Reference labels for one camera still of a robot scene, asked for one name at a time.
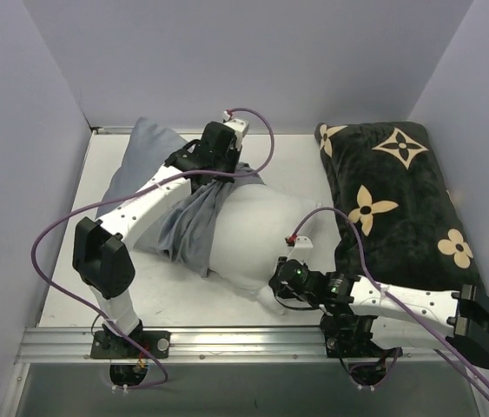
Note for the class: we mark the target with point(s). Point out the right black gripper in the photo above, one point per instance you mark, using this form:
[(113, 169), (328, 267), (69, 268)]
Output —
[(280, 283)]

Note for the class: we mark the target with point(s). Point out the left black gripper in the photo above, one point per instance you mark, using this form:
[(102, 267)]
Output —
[(211, 172)]

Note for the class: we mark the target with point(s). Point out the white pillow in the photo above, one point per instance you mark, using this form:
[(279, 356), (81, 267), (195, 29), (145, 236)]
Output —
[(250, 236)]

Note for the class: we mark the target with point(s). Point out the grey pillowcase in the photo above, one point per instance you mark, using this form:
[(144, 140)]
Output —
[(184, 234)]

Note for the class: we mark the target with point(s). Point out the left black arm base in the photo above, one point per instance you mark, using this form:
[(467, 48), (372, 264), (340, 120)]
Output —
[(107, 345)]

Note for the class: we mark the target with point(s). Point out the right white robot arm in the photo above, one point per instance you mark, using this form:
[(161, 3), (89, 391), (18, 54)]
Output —
[(413, 318)]

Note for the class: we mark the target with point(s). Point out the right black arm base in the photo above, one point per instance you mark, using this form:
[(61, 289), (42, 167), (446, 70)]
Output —
[(351, 336)]

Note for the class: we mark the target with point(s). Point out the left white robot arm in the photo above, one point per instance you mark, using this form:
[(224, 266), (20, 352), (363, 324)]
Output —
[(101, 246)]

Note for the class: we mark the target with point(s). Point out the black floral plush pillow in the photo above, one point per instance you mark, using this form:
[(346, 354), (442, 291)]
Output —
[(397, 218)]

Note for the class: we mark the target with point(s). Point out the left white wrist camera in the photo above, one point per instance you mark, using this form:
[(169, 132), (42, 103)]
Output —
[(239, 126)]

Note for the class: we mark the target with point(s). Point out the aluminium front rail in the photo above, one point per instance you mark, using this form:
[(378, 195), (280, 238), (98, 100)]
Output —
[(187, 346)]

